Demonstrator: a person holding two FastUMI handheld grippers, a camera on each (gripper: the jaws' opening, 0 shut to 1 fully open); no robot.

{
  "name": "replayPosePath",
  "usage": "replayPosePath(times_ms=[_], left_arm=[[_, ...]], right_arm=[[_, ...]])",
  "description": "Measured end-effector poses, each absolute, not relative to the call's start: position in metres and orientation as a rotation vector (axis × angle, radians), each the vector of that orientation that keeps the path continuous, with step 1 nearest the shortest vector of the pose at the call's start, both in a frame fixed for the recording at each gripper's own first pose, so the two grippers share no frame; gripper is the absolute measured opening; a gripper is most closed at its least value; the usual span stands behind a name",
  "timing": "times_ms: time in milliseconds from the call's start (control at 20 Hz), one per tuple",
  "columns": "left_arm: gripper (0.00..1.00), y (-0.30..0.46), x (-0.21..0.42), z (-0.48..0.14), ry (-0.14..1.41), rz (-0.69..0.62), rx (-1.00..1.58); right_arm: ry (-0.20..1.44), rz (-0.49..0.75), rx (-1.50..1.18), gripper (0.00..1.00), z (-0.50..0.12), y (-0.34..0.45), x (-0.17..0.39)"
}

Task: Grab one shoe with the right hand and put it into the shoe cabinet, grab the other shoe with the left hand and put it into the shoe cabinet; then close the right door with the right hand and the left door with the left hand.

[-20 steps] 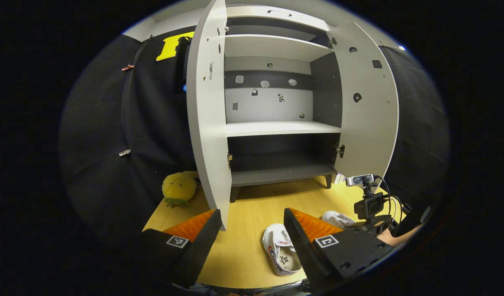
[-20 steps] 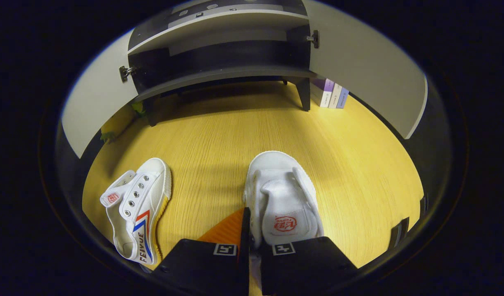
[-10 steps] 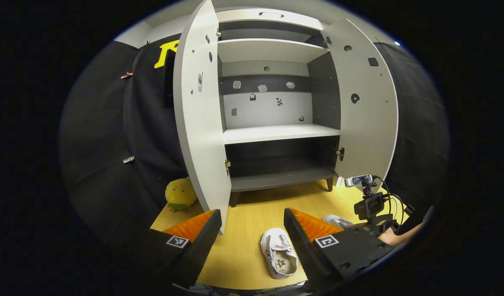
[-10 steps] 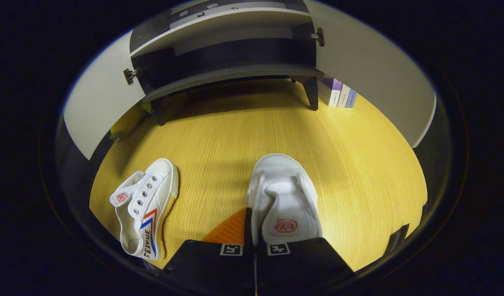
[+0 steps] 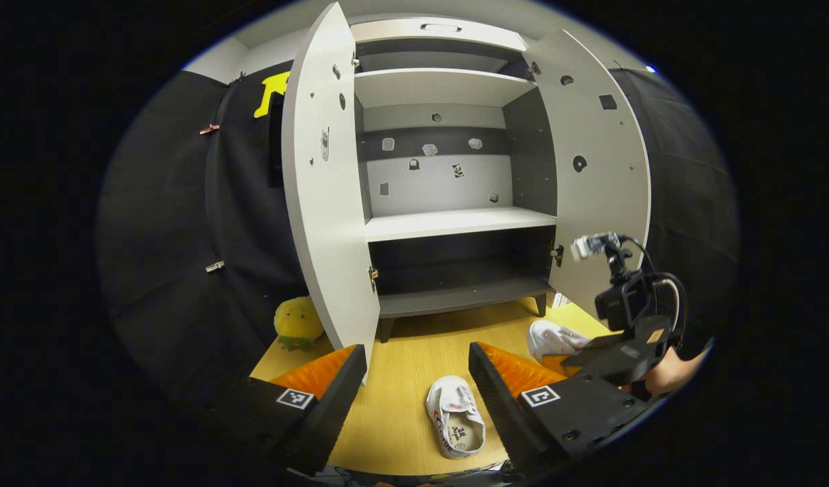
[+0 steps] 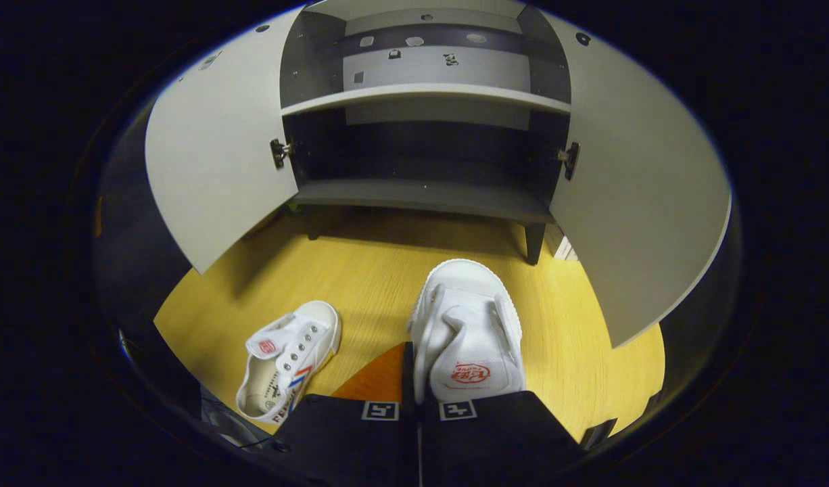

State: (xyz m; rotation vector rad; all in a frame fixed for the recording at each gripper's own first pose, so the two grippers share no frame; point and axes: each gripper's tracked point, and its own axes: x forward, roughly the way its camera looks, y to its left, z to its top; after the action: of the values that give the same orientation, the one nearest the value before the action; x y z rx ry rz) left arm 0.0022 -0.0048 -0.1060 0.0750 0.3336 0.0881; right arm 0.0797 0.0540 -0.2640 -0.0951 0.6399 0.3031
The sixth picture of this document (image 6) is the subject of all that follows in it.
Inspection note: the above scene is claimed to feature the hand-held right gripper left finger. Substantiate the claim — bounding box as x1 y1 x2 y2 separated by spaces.
273 340 421 487

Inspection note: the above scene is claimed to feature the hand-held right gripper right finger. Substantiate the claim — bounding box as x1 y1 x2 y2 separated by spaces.
420 390 588 487

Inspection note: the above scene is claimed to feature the white canvas shoe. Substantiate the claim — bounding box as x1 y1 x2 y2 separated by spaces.
406 258 527 407
235 300 341 425

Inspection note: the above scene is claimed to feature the white shoe cabinet door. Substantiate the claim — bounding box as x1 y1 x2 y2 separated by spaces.
145 5 304 275
540 12 733 349

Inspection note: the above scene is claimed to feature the black backdrop cloth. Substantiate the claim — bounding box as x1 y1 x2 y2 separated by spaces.
90 81 743 434

